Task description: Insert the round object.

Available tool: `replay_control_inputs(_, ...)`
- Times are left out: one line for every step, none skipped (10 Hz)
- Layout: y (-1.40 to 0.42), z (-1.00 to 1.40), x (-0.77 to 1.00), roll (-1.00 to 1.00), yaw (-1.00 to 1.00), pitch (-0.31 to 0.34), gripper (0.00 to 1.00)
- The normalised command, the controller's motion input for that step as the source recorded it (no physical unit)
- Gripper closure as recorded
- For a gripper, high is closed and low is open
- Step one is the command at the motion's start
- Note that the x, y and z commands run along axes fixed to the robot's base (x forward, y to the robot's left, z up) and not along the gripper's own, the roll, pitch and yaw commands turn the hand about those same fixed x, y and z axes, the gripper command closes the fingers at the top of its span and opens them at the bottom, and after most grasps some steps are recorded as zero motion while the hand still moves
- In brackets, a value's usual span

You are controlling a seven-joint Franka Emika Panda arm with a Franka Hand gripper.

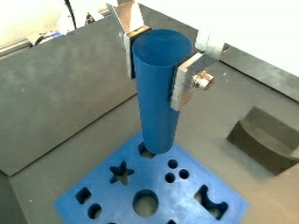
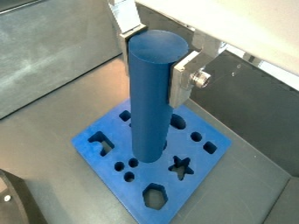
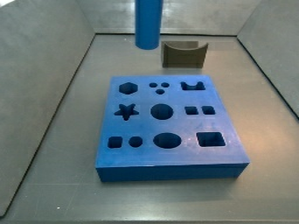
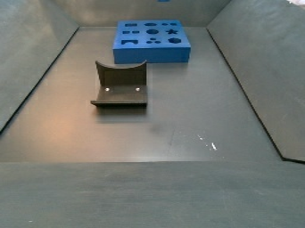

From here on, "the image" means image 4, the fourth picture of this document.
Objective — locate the blue shape sorter box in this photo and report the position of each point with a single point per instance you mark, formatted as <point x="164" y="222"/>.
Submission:
<point x="156" y="41"/>

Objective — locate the black curved holder bracket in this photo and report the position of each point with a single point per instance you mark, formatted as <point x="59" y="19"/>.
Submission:
<point x="122" y="80"/>

